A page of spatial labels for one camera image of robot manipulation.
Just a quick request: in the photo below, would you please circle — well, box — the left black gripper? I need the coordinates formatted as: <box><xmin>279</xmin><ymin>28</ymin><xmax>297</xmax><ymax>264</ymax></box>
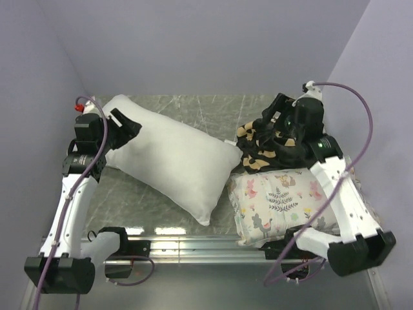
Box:
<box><xmin>97</xmin><ymin>108</ymin><xmax>141</xmax><ymax>153</ymax></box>

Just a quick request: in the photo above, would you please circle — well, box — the black pillowcase with tan flowers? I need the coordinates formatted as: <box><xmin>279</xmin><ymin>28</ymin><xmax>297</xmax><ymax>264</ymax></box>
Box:
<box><xmin>236</xmin><ymin>107</ymin><xmax>312</xmax><ymax>174</ymax></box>

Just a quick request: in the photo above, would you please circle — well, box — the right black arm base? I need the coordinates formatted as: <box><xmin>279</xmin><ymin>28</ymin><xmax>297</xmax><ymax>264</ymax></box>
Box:
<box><xmin>260</xmin><ymin>238</ymin><xmax>327</xmax><ymax>280</ymax></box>

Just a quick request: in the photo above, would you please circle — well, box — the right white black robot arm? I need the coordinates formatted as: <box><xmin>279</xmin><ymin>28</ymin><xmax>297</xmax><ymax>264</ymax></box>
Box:
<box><xmin>262</xmin><ymin>91</ymin><xmax>396</xmax><ymax>276</ymax></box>

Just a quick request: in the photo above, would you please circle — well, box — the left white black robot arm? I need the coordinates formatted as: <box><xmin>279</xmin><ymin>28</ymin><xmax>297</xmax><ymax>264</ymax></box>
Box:
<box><xmin>24</xmin><ymin>108</ymin><xmax>142</xmax><ymax>295</ymax></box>

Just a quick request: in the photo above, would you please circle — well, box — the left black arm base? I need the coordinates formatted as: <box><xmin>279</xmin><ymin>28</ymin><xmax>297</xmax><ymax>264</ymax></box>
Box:
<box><xmin>103</xmin><ymin>240</ymin><xmax>155</xmax><ymax>286</ymax></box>

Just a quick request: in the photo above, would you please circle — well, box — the white floral printed pillow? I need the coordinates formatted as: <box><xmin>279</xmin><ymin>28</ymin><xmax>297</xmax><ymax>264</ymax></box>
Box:
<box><xmin>227</xmin><ymin>156</ymin><xmax>375</xmax><ymax>247</ymax></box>

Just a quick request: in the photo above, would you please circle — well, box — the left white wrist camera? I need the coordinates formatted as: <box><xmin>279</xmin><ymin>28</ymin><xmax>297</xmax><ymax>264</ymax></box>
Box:
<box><xmin>75</xmin><ymin>101</ymin><xmax>99</xmax><ymax>115</ymax></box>

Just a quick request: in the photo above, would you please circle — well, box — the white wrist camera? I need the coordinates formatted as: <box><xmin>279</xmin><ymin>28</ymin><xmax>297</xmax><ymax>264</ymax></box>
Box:
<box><xmin>292</xmin><ymin>81</ymin><xmax>322</xmax><ymax>107</ymax></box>
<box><xmin>75</xmin><ymin>101</ymin><xmax>99</xmax><ymax>115</ymax></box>

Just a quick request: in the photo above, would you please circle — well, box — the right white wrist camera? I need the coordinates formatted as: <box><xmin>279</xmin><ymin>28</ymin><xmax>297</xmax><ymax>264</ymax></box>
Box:
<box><xmin>292</xmin><ymin>81</ymin><xmax>322</xmax><ymax>107</ymax></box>

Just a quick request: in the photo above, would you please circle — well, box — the aluminium mounting rail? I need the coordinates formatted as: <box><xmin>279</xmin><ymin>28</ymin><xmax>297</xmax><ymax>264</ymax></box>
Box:
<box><xmin>34</xmin><ymin>234</ymin><xmax>378</xmax><ymax>265</ymax></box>

